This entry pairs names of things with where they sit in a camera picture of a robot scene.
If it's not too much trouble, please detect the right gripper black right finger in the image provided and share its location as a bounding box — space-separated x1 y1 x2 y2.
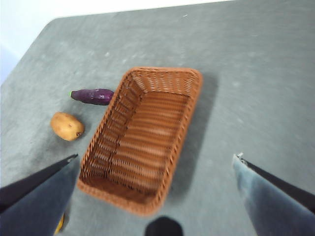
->
232 152 315 236

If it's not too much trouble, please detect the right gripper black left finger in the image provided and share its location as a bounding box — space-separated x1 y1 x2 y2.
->
0 153 79 236

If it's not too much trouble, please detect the yellow vegetable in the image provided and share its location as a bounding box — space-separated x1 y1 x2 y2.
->
54 212 66 235

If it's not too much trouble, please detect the tan potato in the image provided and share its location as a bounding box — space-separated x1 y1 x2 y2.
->
50 112 85 142

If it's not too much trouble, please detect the purple toy eggplant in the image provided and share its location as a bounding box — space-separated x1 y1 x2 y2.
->
70 88 115 106

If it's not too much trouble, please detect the brown woven wicker basket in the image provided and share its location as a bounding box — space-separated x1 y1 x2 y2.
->
76 66 204 217

